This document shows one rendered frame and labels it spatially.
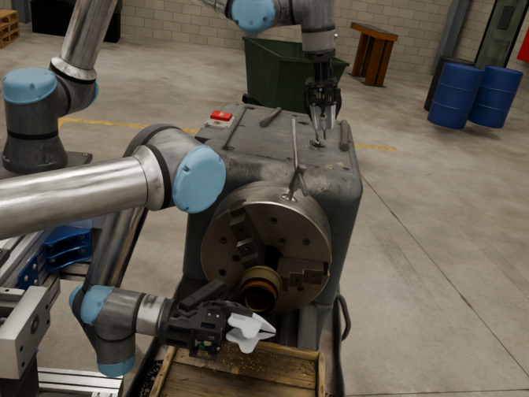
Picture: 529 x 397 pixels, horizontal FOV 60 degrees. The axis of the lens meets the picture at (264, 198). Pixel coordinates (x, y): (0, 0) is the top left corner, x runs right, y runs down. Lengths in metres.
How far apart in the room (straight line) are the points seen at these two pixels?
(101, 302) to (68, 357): 1.48
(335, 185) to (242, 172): 0.24
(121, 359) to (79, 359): 1.38
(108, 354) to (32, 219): 0.36
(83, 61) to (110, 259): 0.54
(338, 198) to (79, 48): 0.75
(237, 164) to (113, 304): 0.49
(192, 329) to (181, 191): 0.25
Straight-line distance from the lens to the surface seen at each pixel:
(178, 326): 0.88
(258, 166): 1.19
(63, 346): 2.44
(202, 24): 11.07
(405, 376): 2.57
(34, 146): 1.25
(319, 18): 1.05
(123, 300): 0.91
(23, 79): 1.23
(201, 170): 0.78
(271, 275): 1.00
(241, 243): 1.02
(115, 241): 0.98
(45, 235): 1.25
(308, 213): 1.05
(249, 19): 0.93
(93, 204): 0.75
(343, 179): 1.20
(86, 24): 1.26
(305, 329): 1.27
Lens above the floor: 1.69
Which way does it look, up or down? 26 degrees down
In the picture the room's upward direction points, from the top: 10 degrees clockwise
